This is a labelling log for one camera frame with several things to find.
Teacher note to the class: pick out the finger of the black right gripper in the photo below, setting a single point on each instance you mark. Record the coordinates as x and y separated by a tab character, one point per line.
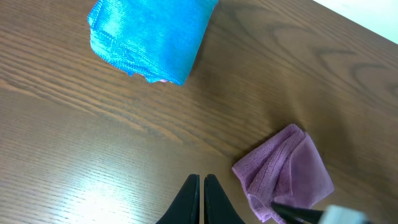
294	215

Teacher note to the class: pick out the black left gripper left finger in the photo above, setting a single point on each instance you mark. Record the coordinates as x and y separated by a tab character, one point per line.
185	208

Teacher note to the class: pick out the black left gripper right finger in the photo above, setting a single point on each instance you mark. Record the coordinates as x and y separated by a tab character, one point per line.
217	207

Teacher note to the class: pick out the purple microfibre cloth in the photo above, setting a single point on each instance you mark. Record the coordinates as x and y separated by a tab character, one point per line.
286	169

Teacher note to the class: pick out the folded blue cloth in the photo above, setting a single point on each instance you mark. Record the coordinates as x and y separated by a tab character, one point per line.
158	39

